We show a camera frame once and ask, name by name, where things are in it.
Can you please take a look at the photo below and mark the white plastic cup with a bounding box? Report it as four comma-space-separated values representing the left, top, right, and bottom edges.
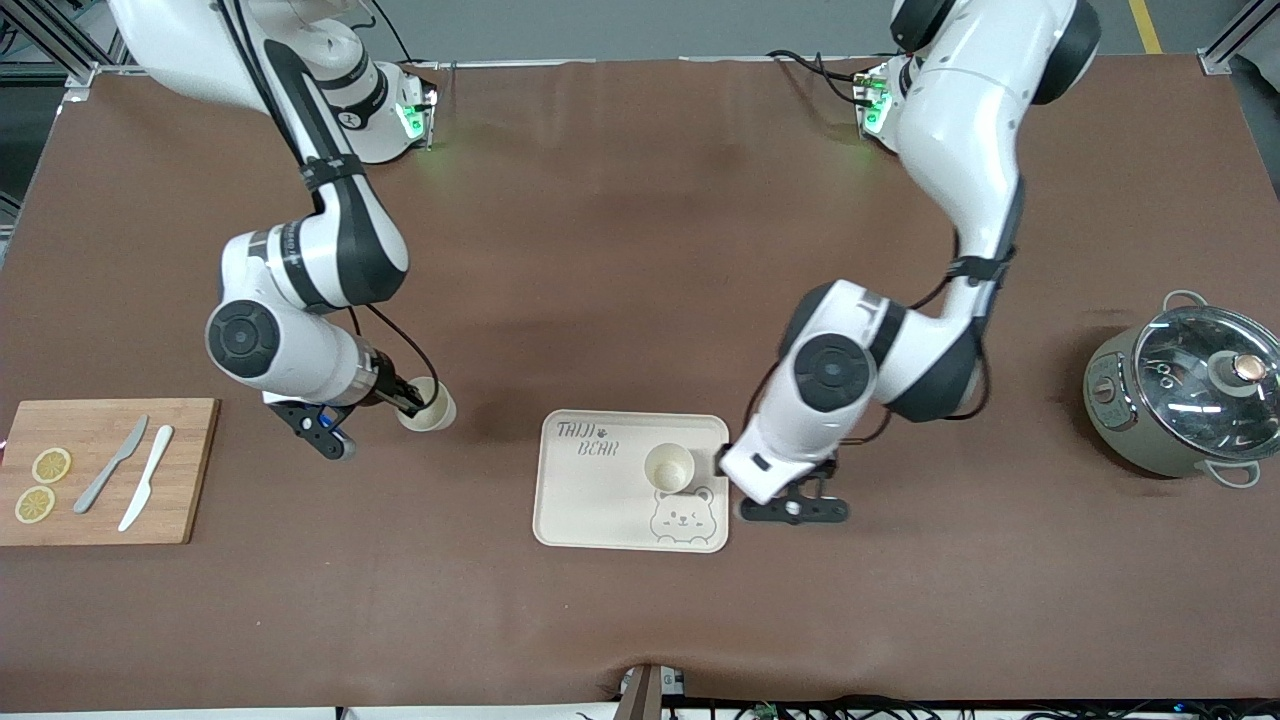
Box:
397, 377, 458, 433

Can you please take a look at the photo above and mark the cream tray with bear print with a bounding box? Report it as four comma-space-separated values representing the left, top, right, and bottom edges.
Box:
532, 409, 731, 554

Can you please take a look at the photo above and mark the wooden cutting board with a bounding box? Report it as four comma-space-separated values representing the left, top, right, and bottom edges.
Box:
0, 397, 221, 547

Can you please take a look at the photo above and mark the brown table mat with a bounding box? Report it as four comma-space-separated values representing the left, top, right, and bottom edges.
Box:
0, 55, 1280, 713

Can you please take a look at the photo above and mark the white plastic knife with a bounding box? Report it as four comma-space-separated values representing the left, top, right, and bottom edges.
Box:
117, 424, 175, 533

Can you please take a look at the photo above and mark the grey plastic knife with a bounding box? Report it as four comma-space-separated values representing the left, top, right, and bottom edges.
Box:
72, 415, 149, 515

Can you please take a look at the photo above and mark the grey pot with glass lid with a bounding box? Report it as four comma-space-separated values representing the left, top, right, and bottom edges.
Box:
1083, 290, 1280, 489

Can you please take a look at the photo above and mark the glass pot lid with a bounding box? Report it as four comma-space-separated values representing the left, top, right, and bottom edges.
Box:
1135, 305, 1280, 461

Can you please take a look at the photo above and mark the metal table bracket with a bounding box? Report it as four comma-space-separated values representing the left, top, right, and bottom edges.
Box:
615, 663, 689, 720

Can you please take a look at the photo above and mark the black right arm base cable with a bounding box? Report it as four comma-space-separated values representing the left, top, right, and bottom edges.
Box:
370, 0, 416, 63

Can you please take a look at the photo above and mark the black arm base cable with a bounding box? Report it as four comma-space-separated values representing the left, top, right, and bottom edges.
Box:
370, 0, 416, 63
765, 48, 871, 106

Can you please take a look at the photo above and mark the black left arm base cable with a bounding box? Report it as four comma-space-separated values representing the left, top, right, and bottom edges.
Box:
765, 48, 871, 106

